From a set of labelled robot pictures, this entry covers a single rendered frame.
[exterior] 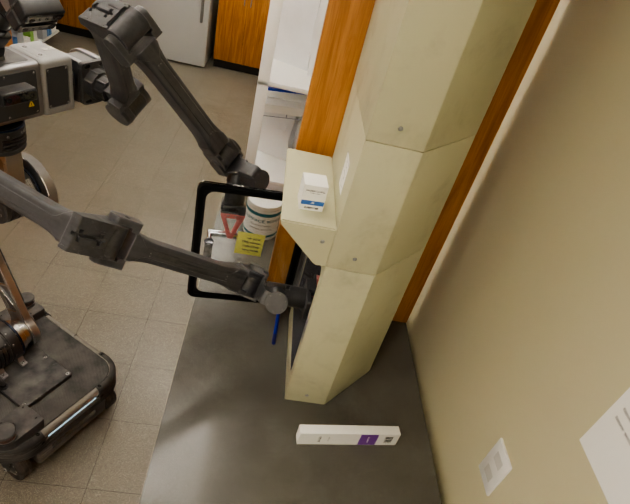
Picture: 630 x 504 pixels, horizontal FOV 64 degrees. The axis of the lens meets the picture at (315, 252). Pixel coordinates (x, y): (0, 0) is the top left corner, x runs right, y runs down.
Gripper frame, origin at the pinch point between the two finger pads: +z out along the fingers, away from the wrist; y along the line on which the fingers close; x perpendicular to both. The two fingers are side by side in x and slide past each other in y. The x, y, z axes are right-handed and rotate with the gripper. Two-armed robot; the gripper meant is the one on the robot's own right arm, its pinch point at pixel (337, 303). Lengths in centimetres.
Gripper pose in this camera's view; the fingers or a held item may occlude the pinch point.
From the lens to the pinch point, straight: 136.4
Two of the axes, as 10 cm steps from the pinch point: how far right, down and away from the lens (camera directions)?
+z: 9.7, 1.8, 1.7
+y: -0.2, -6.1, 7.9
